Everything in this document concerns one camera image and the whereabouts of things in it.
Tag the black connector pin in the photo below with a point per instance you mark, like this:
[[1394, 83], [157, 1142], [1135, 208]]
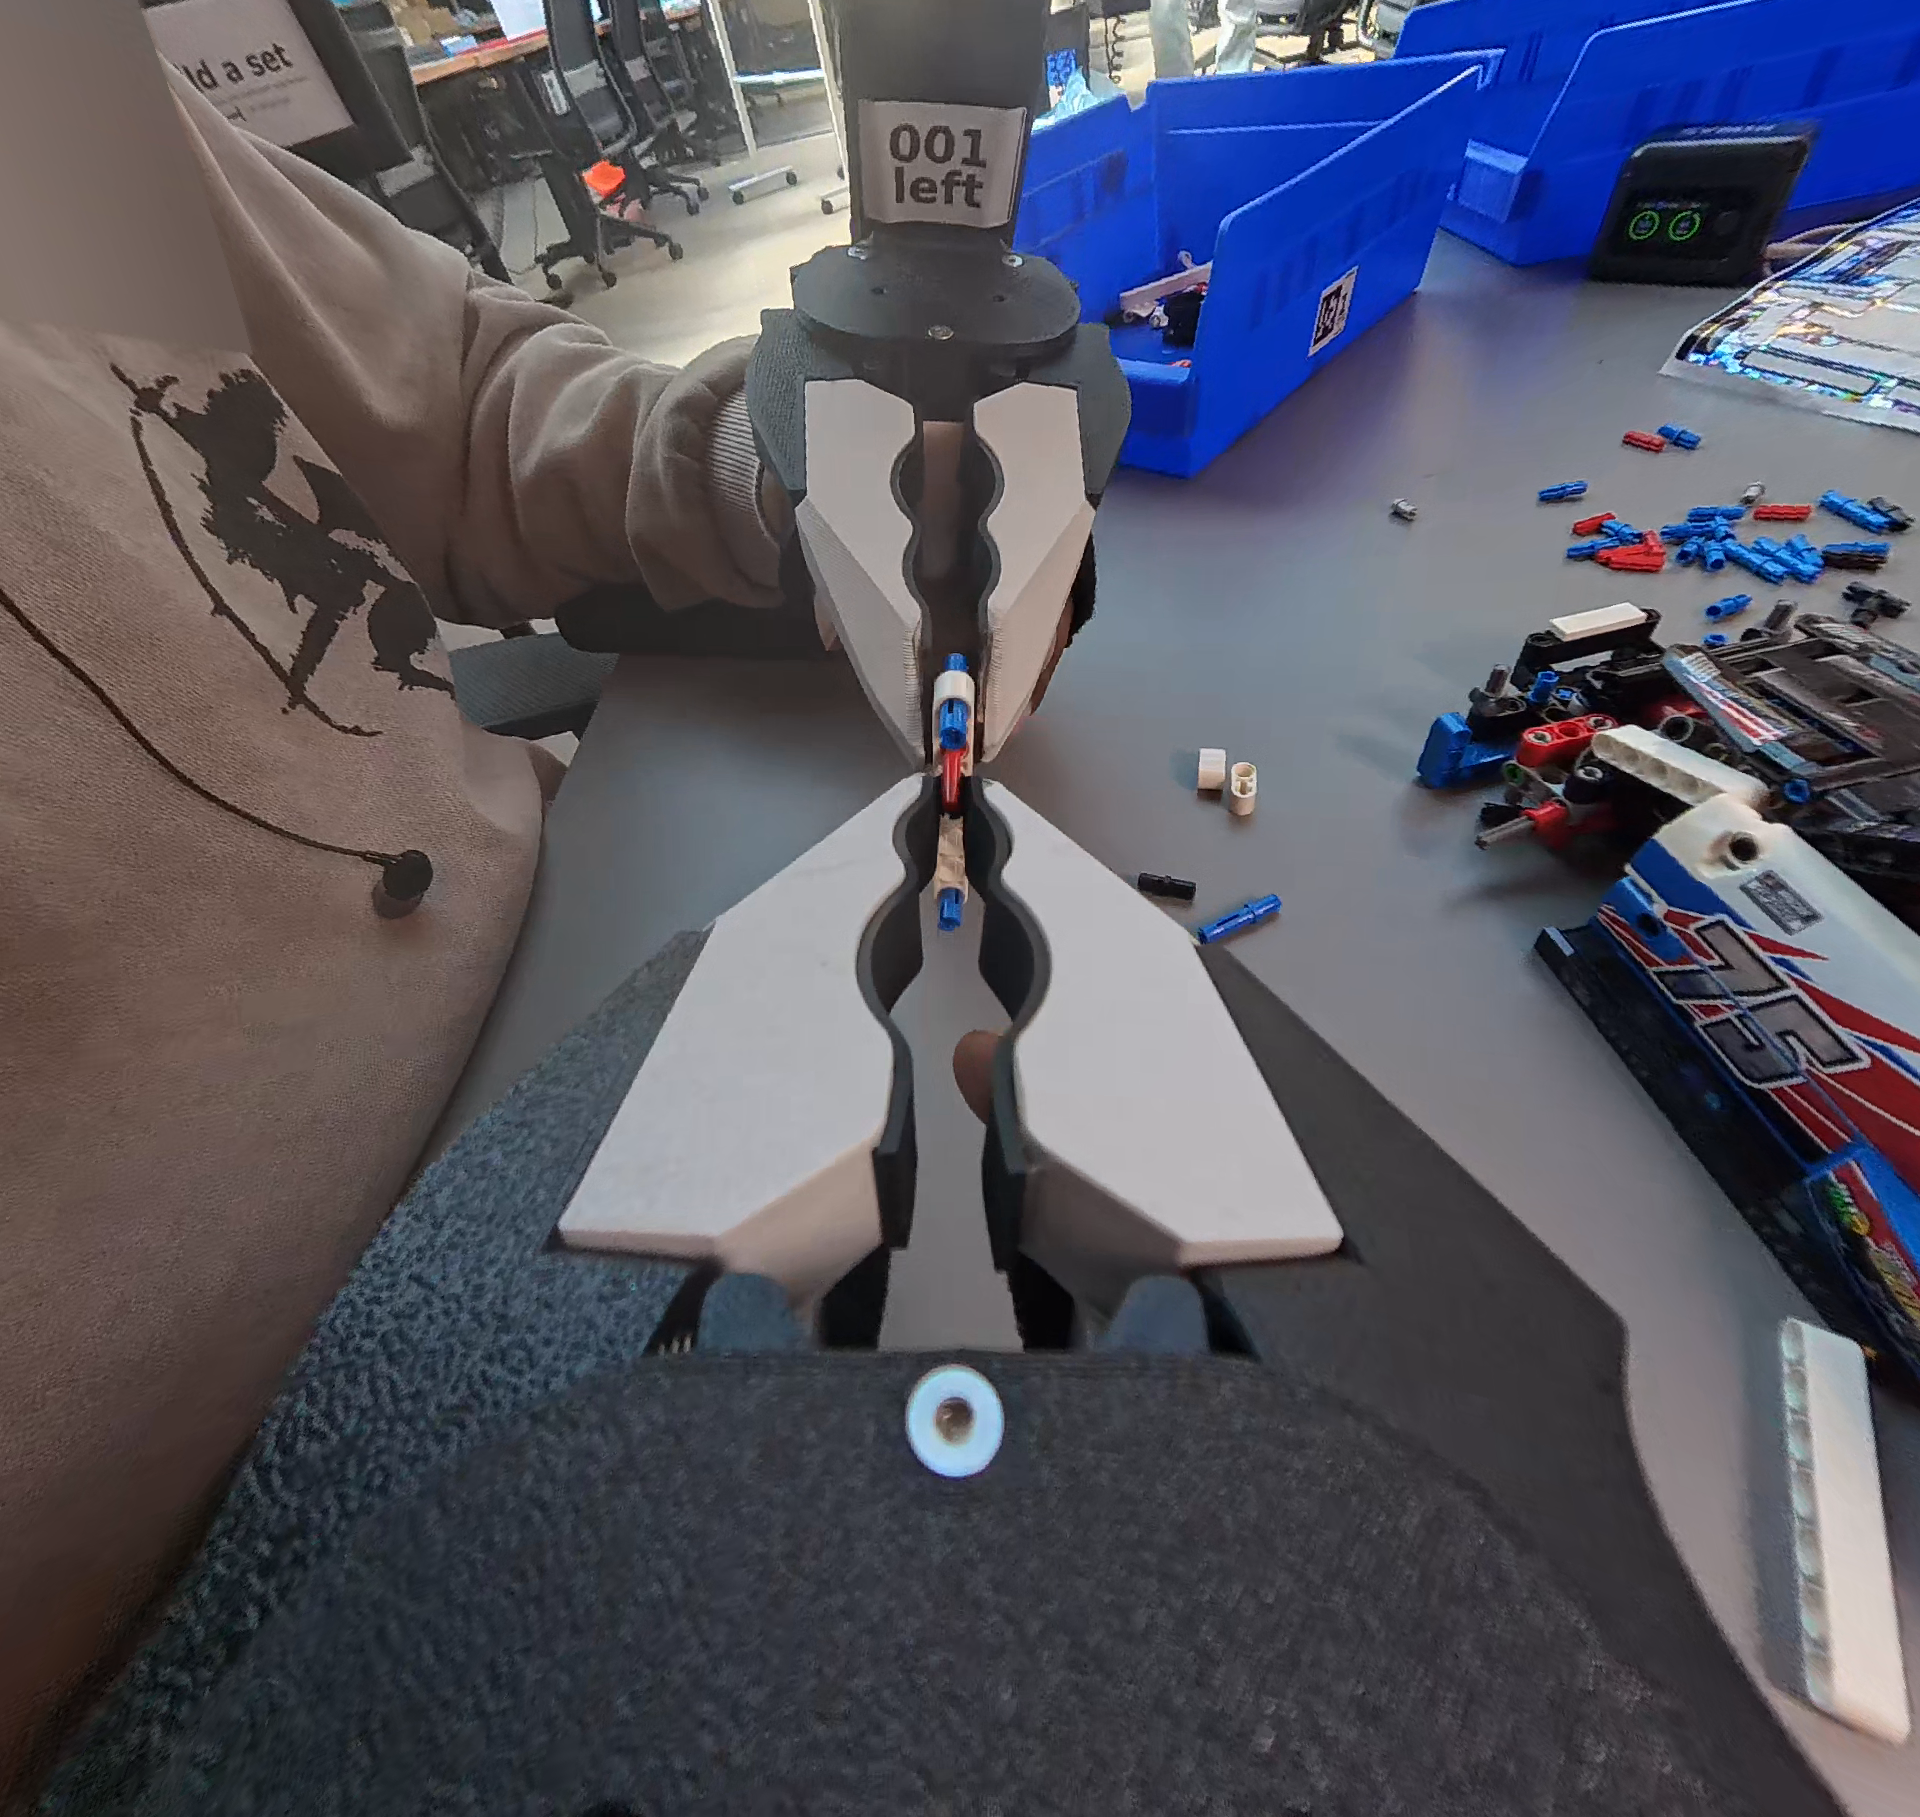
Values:
[[1168, 886]]

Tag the white beam with pins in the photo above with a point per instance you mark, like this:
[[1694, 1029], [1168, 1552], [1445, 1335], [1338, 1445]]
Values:
[[952, 683]]

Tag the person's right hand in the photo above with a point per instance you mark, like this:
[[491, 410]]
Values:
[[980, 1077]]

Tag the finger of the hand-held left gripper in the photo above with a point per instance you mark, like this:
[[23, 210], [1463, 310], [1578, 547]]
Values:
[[856, 526], [1040, 526]]

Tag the shiny sticker sheet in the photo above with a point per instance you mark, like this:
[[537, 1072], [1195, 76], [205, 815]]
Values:
[[1818, 334]]

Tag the white printed sign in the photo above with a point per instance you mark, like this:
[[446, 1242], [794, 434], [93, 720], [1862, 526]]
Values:
[[254, 64]]

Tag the black chair armrest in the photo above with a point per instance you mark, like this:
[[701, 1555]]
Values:
[[525, 684]]

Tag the pile of small connector pins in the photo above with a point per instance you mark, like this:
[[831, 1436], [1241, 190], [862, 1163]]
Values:
[[1724, 551]]

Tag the person in beige hoodie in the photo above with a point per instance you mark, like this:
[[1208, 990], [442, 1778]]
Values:
[[181, 1096]]

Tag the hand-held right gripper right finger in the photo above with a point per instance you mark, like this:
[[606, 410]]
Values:
[[1171, 1096]]

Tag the large blue plastic bin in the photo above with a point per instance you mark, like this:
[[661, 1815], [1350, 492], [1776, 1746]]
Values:
[[1724, 31]]

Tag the brick-built toy race car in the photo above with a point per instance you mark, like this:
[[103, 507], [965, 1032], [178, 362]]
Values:
[[1724, 859]]

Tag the blue plastic bin with tag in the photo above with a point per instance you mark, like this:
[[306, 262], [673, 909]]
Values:
[[1320, 272]]

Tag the red connector pin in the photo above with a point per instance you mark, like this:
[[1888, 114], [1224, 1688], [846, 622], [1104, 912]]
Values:
[[956, 775]]

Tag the blue connector pin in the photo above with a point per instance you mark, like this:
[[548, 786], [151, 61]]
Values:
[[1239, 918]]

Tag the small white connector piece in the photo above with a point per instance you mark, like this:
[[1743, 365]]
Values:
[[1212, 771], [1241, 786]]

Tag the pale beam piece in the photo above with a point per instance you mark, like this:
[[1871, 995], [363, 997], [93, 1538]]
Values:
[[1163, 290]]

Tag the small orange thing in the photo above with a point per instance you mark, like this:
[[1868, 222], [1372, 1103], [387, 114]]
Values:
[[604, 181]]

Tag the wooden table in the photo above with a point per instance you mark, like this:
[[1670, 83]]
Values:
[[481, 52]]

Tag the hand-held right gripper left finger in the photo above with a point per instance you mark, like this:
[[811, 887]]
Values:
[[734, 1096]]

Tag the loose white brick beam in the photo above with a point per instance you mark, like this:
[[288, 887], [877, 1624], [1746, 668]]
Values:
[[1837, 1533]]

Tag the person's left hand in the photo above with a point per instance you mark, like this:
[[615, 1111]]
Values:
[[691, 625]]

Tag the person's left forearm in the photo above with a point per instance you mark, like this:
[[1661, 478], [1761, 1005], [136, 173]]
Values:
[[525, 423]]

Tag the black device with green display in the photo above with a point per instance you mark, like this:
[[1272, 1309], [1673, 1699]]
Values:
[[1694, 159]]

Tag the grey desk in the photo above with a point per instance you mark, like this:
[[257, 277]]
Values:
[[1351, 648]]

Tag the white box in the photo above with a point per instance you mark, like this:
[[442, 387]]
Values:
[[513, 11]]

